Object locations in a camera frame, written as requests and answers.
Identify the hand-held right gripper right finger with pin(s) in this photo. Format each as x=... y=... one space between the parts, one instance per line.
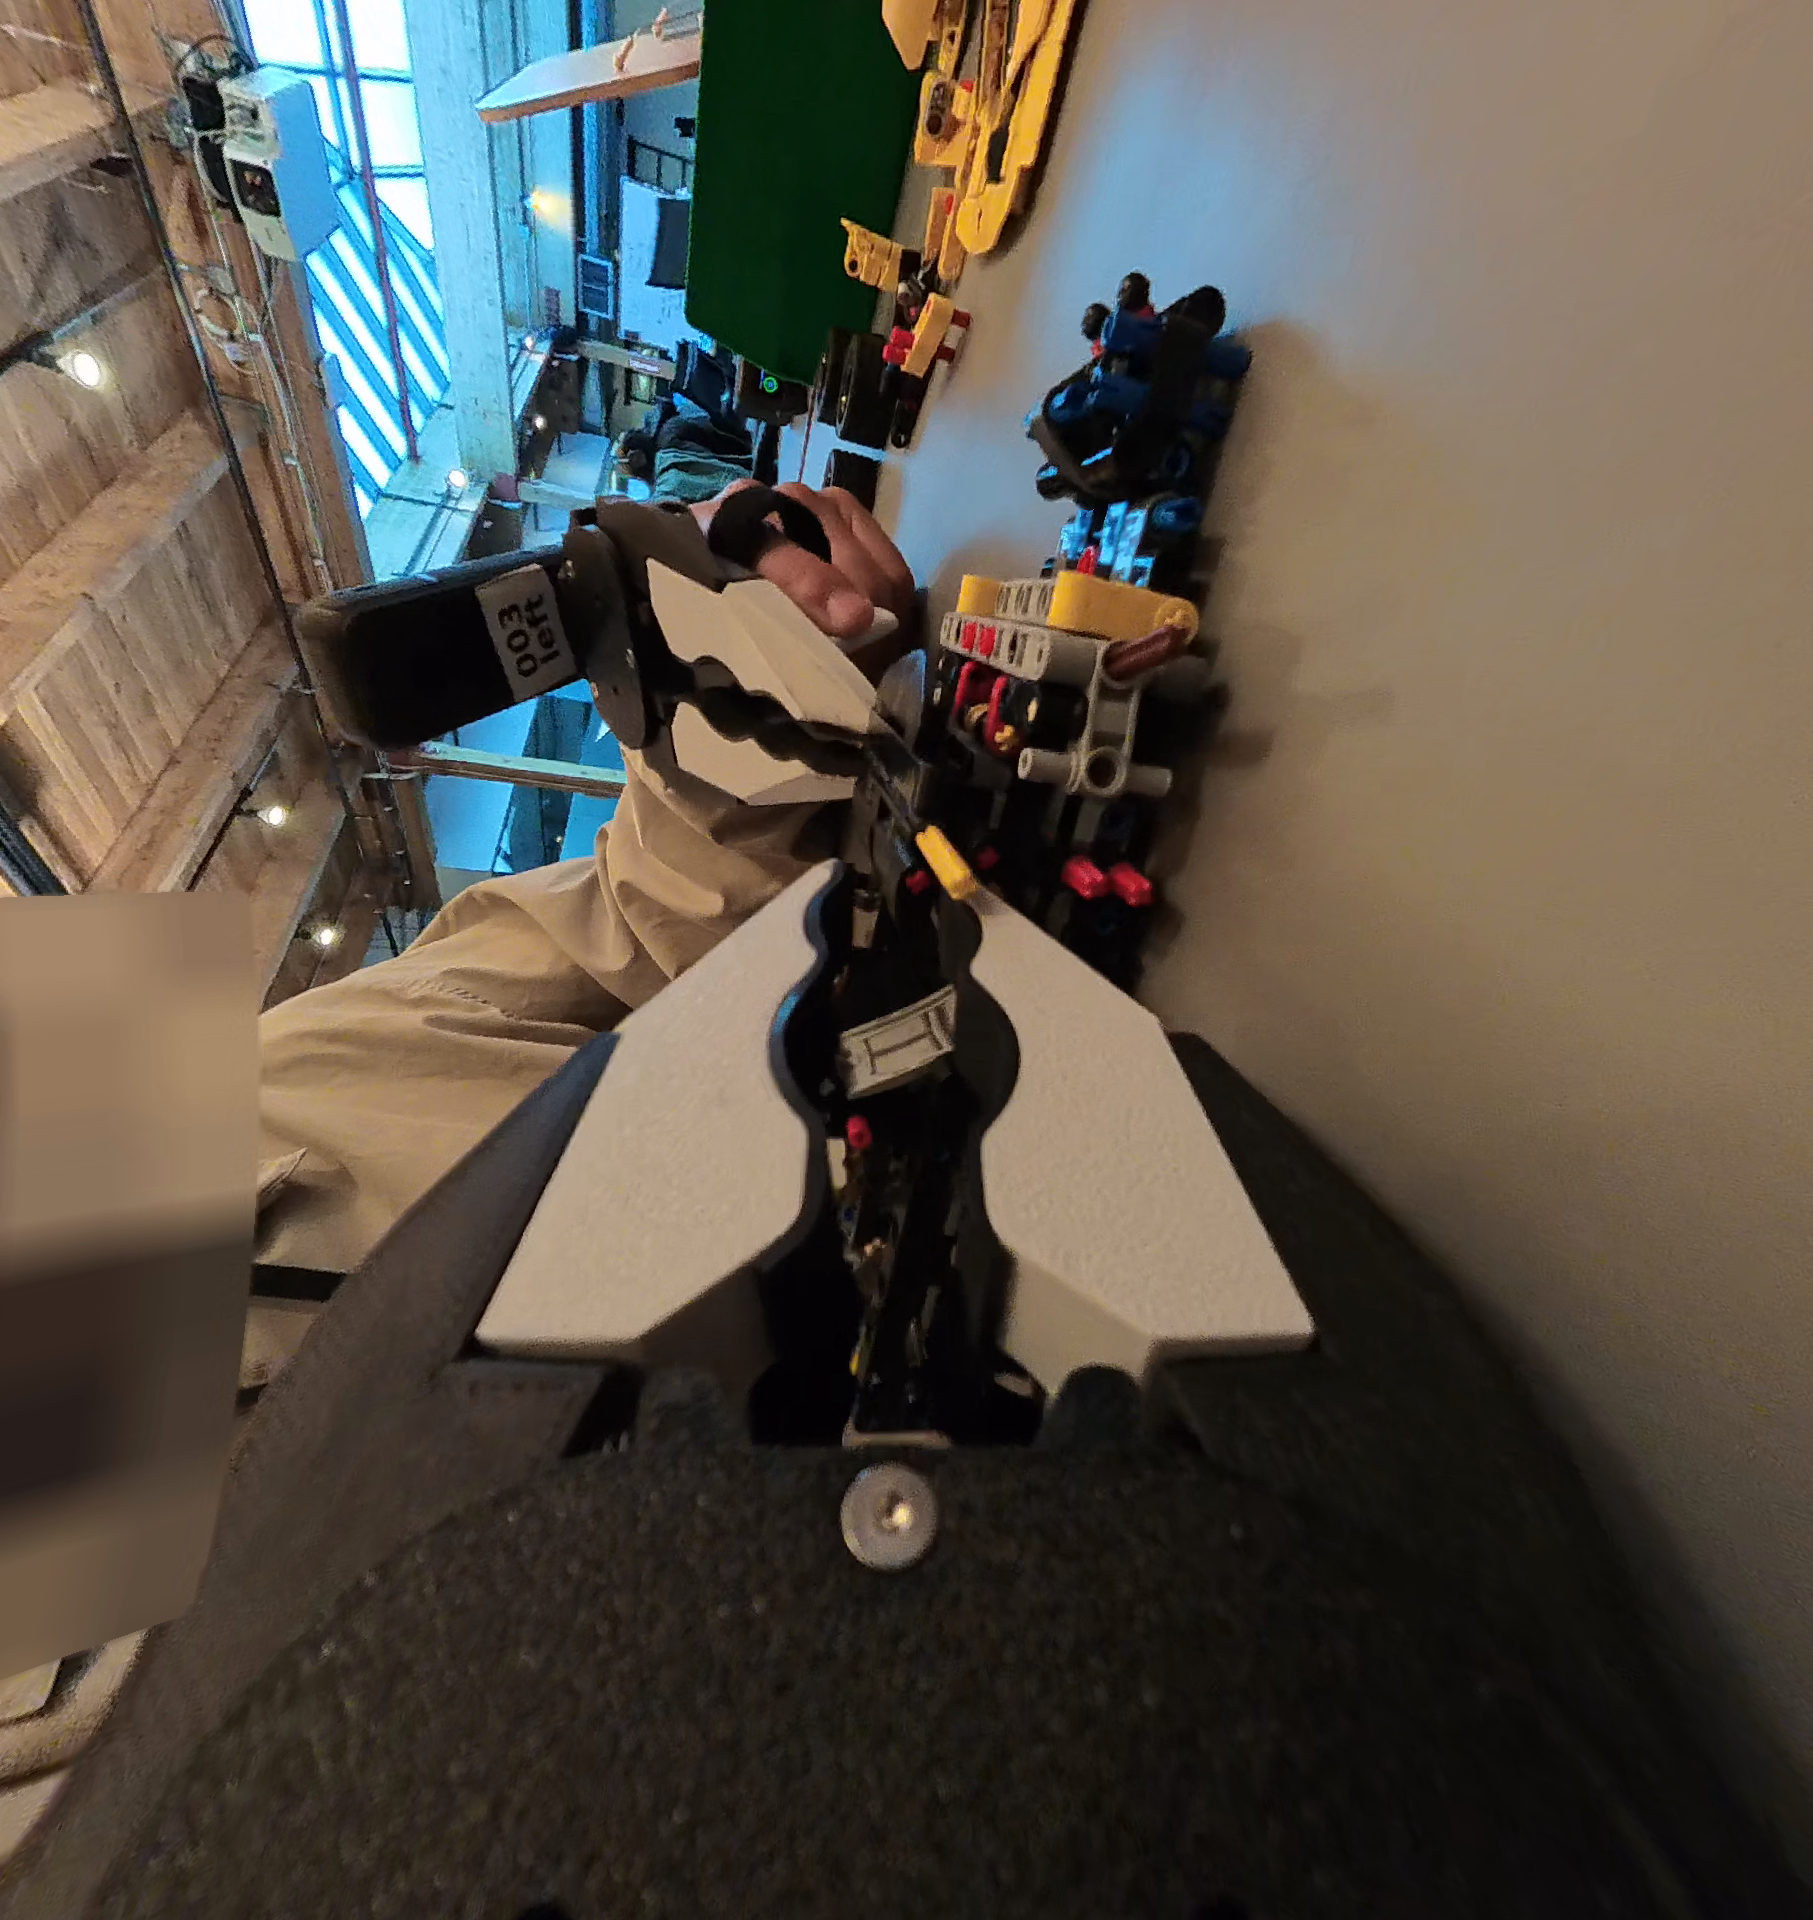
x=1147 y=1184

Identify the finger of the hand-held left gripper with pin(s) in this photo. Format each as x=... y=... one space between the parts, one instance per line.
x=756 y=765
x=756 y=636

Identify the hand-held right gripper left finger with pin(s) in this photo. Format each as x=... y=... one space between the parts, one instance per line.
x=652 y=1184

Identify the black toy car chassis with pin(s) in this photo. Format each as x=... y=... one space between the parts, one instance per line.
x=1102 y=608

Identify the person's left forearm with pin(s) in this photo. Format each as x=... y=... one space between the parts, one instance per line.
x=546 y=976

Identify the grey desk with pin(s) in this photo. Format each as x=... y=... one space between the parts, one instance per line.
x=1521 y=749

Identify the person's left hand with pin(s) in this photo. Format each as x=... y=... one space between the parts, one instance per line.
x=861 y=577

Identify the yellow toy beam red pins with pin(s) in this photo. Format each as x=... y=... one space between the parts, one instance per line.
x=929 y=330

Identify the green plastic bin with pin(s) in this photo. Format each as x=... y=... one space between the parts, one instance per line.
x=801 y=180

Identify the yellow toy car side panel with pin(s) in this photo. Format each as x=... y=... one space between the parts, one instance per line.
x=998 y=151

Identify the small yellow toy bracket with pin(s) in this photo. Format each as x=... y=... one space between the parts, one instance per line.
x=870 y=255

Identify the grey wall-mounted device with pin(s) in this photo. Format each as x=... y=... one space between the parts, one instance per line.
x=271 y=165

